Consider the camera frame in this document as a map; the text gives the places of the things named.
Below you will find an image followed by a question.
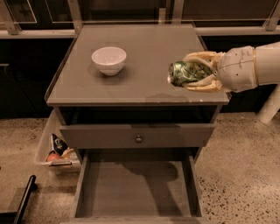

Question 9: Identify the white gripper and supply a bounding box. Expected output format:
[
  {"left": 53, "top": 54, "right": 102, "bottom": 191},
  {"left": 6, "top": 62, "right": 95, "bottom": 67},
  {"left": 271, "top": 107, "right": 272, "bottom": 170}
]
[{"left": 183, "top": 46, "right": 257, "bottom": 93}]

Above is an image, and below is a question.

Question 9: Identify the crushed green can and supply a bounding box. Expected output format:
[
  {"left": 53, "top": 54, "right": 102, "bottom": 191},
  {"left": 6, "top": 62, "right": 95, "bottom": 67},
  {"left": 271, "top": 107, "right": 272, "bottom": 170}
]
[{"left": 167, "top": 61, "right": 213, "bottom": 87}]

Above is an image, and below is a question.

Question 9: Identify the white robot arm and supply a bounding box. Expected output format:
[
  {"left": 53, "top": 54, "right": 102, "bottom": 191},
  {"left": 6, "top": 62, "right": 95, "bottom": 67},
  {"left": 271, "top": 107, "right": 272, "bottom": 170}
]
[{"left": 183, "top": 42, "right": 280, "bottom": 124}]

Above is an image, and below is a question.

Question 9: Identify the closed top drawer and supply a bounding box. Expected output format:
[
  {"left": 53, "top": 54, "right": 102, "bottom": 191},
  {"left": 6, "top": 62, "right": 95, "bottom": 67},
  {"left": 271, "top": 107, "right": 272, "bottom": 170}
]
[{"left": 59, "top": 123, "right": 214, "bottom": 149}]

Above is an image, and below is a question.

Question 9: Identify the grey drawer cabinet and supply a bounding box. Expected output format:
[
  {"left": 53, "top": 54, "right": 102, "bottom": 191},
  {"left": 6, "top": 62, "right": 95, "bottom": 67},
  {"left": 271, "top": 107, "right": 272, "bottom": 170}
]
[{"left": 44, "top": 24, "right": 233, "bottom": 224}]

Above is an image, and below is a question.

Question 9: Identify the round drawer knob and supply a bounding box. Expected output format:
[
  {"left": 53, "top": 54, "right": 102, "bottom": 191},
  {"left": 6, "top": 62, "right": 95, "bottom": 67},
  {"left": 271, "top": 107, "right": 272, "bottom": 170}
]
[{"left": 135, "top": 135, "right": 144, "bottom": 144}]

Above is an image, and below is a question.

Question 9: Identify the open middle drawer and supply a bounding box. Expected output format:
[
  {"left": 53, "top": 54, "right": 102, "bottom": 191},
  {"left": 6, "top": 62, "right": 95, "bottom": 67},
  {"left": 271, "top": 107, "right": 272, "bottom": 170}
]
[{"left": 62, "top": 149, "right": 212, "bottom": 224}]

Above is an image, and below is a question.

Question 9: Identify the white ceramic bowl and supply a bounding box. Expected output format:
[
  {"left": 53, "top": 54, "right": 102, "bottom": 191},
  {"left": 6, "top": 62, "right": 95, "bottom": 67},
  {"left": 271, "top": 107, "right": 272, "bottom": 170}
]
[{"left": 91, "top": 46, "right": 127, "bottom": 76}]

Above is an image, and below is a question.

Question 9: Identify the tan snack bag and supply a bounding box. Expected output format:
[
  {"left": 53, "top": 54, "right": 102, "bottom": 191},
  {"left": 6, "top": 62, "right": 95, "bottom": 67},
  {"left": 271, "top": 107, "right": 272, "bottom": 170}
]
[{"left": 61, "top": 148, "right": 78, "bottom": 161}]

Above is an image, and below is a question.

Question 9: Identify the dark snack bag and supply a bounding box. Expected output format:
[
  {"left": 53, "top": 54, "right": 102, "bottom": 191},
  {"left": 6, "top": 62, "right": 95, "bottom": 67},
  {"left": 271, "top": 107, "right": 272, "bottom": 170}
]
[{"left": 51, "top": 134, "right": 68, "bottom": 156}]

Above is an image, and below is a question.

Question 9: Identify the clear plastic bin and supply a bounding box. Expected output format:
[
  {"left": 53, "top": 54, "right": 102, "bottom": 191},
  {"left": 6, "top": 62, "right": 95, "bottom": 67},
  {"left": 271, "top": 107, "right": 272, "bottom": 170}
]
[{"left": 34, "top": 110, "right": 81, "bottom": 174}]

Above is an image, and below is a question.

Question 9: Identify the metal railing shelf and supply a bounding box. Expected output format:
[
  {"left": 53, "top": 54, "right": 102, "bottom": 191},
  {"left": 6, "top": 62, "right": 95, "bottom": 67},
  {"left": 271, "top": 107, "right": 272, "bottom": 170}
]
[{"left": 1, "top": 0, "right": 280, "bottom": 39}]

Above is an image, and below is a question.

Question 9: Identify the black bar object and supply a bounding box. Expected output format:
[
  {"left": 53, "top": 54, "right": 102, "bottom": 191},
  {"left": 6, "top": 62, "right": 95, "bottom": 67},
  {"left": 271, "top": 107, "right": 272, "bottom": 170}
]
[{"left": 0, "top": 175, "right": 38, "bottom": 224}]

